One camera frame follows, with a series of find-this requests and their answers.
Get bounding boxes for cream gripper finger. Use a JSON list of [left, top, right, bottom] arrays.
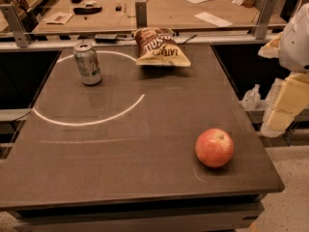
[[261, 72, 309, 137], [258, 32, 282, 58]]

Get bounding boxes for brown chip bag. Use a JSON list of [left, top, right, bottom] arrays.
[[133, 27, 191, 67]]

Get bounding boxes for silver green 7up can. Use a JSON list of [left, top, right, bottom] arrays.
[[73, 43, 102, 85]]

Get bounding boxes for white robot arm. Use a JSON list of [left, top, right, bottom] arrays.
[[258, 4, 309, 137]]

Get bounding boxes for clear plastic bottle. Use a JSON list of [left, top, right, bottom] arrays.
[[241, 84, 261, 110]]

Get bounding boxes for white paper sheet near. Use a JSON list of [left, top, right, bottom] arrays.
[[195, 12, 232, 27]]

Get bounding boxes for wooden background table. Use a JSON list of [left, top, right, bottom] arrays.
[[34, 0, 259, 34]]

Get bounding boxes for red apple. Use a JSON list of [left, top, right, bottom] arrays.
[[195, 129, 234, 168]]

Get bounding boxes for black tool on table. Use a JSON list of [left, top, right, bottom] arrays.
[[73, 7, 102, 15]]

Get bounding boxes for small paper card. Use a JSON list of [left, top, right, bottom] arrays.
[[43, 12, 73, 25]]

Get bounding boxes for right metal bracket post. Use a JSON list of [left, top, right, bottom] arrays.
[[253, 0, 277, 40]]

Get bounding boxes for metal bracket post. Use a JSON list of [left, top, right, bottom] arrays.
[[253, 0, 277, 40], [135, 1, 147, 28], [0, 4, 31, 48]]

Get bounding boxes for middle metal bracket post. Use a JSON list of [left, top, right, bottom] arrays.
[[135, 1, 147, 28]]

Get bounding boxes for left metal bracket post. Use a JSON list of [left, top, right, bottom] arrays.
[[0, 4, 31, 48]]

